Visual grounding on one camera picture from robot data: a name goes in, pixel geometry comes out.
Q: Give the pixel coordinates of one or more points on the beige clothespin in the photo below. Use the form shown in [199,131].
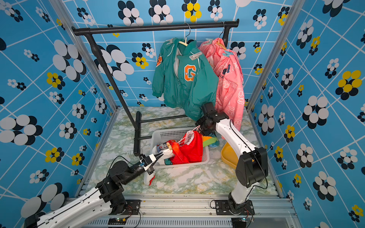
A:
[169,146]

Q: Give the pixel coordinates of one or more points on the red white rainbow jacket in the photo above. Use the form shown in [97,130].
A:
[183,154]

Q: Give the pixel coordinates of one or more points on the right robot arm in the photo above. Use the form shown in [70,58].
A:
[251,169]

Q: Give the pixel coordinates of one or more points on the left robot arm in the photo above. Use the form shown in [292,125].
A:
[107,197]

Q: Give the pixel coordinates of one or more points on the white plastic basket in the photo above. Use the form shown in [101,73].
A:
[162,136]

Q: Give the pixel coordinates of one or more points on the yellow plastic tub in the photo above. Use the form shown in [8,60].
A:
[228,156]

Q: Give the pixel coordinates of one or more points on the green circuit board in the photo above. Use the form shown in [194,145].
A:
[117,221]

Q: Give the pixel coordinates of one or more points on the green letter jacket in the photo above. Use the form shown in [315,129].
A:
[182,82]

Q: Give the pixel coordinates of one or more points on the white clothespin on green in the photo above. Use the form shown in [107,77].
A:
[195,56]

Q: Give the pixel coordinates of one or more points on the pink printed jacket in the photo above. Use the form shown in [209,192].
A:
[230,95]

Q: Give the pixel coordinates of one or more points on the black clothes rack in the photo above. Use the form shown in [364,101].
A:
[136,122]

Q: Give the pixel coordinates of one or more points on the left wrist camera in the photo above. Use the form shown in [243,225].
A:
[148,161]

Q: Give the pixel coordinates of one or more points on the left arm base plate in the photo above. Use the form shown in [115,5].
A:
[127,207]

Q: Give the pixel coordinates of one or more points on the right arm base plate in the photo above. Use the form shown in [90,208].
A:
[229,207]

